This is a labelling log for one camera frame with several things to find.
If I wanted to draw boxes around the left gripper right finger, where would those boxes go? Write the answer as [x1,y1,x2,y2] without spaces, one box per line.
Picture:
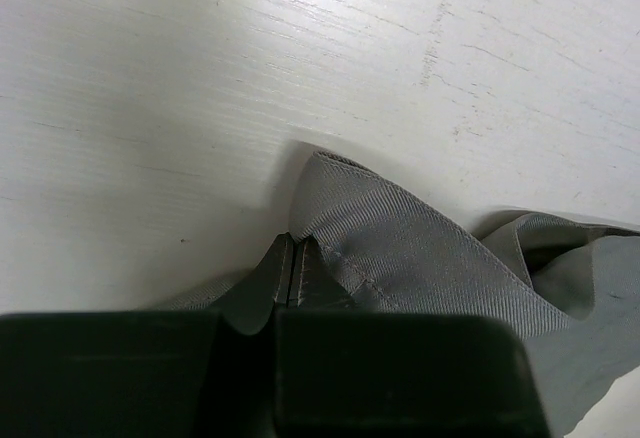
[274,238,550,437]

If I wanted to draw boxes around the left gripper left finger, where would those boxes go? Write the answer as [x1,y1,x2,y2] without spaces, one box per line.
[1,234,294,437]

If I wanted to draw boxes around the grey pleated skirt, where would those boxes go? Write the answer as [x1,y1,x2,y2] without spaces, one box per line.
[169,152,639,437]

